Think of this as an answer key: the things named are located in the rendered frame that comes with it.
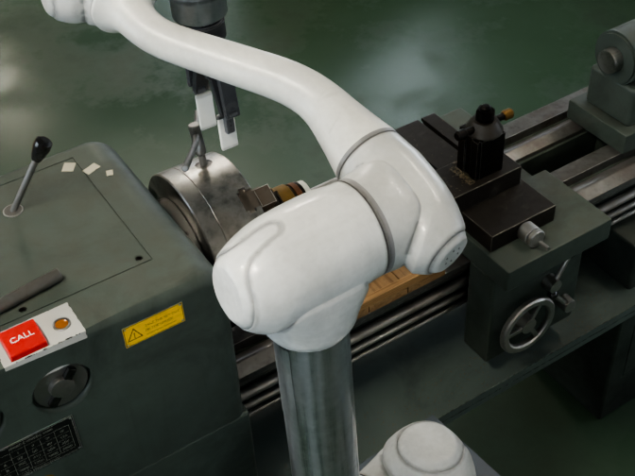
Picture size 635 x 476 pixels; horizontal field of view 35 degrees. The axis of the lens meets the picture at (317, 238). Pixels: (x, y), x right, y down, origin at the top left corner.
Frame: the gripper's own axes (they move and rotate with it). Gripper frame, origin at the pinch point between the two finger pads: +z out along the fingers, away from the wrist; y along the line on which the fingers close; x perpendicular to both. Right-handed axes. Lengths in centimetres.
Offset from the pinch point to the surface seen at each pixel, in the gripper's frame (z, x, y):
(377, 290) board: 50, -28, -6
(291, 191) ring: 27.7, -17.4, 8.1
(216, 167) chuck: 15.9, -2.6, 9.3
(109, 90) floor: 129, -56, 236
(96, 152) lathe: 13.5, 14.7, 24.9
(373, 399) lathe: 86, -27, -4
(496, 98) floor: 134, -184, 134
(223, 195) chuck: 17.5, -0.2, 2.7
